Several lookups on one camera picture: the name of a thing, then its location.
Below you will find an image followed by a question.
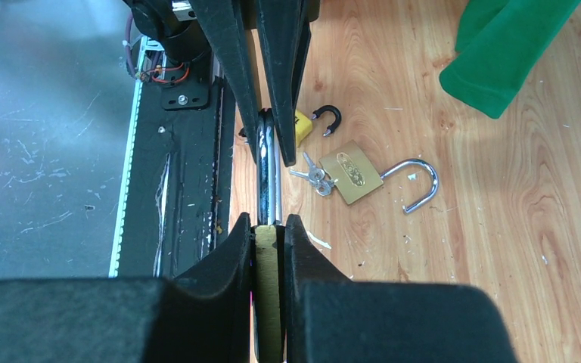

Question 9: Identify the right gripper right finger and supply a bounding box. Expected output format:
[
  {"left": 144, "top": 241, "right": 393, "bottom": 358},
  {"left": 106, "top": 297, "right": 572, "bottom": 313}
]
[{"left": 283, "top": 215, "right": 516, "bottom": 362}]

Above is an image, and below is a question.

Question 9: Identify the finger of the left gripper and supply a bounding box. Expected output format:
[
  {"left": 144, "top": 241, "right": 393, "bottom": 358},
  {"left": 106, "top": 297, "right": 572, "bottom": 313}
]
[
  {"left": 255, "top": 1, "right": 311, "bottom": 166},
  {"left": 190, "top": 0, "right": 259, "bottom": 160}
]

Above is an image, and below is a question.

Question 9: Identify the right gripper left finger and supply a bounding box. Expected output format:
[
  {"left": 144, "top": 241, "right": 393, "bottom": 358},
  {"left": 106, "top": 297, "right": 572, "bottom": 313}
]
[{"left": 0, "top": 213, "right": 252, "bottom": 362}]

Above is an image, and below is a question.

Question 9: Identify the brass padlock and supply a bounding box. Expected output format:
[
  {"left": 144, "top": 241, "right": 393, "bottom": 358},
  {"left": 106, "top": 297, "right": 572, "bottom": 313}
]
[
  {"left": 253, "top": 110, "right": 285, "bottom": 362},
  {"left": 289, "top": 141, "right": 440, "bottom": 214}
]

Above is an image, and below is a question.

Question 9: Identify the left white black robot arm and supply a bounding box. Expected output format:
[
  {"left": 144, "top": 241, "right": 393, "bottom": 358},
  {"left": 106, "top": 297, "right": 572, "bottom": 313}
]
[{"left": 126, "top": 0, "right": 321, "bottom": 166}]

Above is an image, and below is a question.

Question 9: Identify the yellow black padlock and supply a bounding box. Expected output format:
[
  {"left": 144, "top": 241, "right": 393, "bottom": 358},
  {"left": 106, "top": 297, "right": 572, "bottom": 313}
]
[{"left": 294, "top": 104, "right": 342, "bottom": 145}]

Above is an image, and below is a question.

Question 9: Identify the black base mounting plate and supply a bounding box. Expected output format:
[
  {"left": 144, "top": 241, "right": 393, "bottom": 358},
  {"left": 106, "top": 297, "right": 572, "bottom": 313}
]
[{"left": 108, "top": 54, "right": 236, "bottom": 278}]

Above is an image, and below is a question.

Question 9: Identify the green garment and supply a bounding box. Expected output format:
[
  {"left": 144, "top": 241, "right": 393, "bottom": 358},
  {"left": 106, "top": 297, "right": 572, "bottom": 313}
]
[{"left": 439, "top": 0, "right": 579, "bottom": 119}]

